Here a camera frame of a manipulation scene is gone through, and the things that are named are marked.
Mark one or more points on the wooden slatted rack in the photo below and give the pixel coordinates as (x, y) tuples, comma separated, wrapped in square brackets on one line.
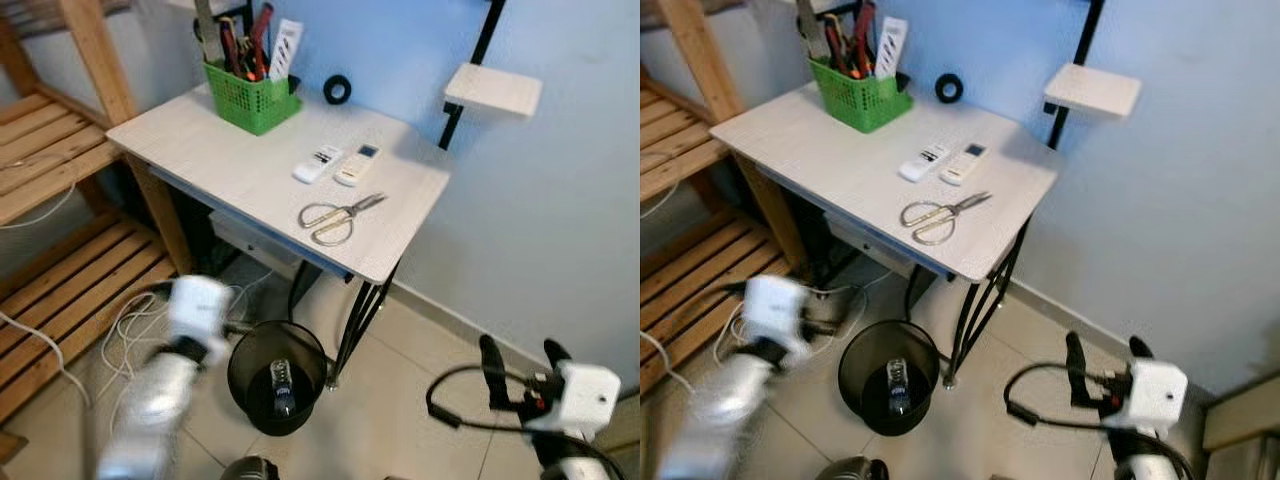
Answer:
[(50, 150), (680, 150)]

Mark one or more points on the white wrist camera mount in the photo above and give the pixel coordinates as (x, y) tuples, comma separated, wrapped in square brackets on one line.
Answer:
[(775, 310), (198, 308), (590, 398), (1158, 395)]

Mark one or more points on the light wooden table black legs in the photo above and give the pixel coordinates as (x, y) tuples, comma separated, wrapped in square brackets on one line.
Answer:
[(230, 170), (840, 170)]

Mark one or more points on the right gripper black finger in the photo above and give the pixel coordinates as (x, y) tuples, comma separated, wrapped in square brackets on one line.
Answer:
[(1140, 347), (492, 372), (557, 353), (1076, 370)]

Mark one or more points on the grey metal hand tool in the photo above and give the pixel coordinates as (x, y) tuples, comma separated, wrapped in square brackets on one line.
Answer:
[(812, 30), (208, 30)]

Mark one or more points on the dark robot left leg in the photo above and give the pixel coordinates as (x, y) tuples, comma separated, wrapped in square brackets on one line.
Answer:
[(248, 470), (852, 470)]

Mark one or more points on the green plastic basket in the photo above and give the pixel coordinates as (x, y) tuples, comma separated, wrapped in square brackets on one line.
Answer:
[(855, 100), (250, 100)]

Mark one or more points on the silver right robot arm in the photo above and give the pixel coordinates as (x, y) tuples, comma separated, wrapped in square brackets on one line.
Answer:
[(1150, 468), (575, 470)]

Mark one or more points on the clear plastic water bottle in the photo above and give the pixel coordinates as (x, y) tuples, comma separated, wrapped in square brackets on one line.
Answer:
[(897, 390), (283, 390)]

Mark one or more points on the white under-table drawer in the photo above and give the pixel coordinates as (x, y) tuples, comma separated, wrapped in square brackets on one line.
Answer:
[(250, 238), (860, 238)]

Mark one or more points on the black mesh waste bin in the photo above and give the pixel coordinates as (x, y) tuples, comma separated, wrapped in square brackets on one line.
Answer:
[(250, 395), (860, 395)]

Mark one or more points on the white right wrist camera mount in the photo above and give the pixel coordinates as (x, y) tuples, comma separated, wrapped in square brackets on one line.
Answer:
[(1158, 395), (590, 398)]

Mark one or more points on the white remote with blue display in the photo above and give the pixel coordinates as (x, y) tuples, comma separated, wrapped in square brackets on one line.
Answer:
[(357, 165), (965, 164)]

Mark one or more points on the beige furniture edge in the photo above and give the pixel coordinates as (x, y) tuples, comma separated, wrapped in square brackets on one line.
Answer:
[(1245, 420), (628, 425)]

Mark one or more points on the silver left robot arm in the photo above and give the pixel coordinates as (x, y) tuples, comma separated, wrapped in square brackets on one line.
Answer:
[(160, 400), (730, 400)]

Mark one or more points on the white striped remote control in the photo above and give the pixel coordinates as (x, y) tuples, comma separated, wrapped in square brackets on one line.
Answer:
[(892, 46), (285, 48)]

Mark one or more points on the black metal shelf post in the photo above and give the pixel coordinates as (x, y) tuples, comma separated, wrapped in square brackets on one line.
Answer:
[(487, 35), (1086, 38)]

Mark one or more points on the black tape roll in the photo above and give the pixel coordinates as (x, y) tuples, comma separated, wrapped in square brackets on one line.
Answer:
[(939, 85), (328, 85)]

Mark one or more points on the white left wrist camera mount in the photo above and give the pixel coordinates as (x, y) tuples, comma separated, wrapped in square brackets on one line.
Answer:
[(775, 310), (198, 308)]

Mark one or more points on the white remote with dark buttons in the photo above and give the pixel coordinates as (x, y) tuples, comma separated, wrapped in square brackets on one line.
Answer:
[(923, 163), (317, 165)]

